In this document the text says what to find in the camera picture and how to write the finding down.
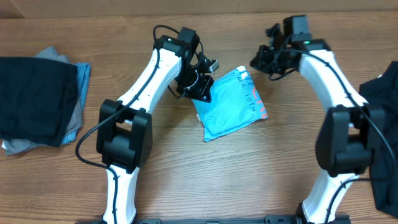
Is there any light blue printed t-shirt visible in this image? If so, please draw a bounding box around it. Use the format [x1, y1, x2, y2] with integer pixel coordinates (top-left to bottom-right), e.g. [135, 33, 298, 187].
[193, 65, 268, 142]

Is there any black t-shirt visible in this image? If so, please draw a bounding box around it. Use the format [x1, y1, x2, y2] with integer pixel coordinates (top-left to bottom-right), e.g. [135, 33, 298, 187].
[359, 60, 398, 218]

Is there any folded grey garment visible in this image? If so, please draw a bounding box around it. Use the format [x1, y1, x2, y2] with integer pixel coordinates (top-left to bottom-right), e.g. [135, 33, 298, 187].
[1, 47, 90, 155]

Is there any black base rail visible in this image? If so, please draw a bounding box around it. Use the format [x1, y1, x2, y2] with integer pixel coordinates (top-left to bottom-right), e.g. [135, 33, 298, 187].
[74, 214, 351, 224]

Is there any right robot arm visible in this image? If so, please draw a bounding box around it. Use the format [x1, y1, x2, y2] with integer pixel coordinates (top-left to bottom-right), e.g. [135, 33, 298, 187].
[250, 15, 386, 223]

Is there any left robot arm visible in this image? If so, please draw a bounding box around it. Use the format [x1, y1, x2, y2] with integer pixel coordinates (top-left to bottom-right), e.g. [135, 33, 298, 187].
[96, 27, 219, 223]

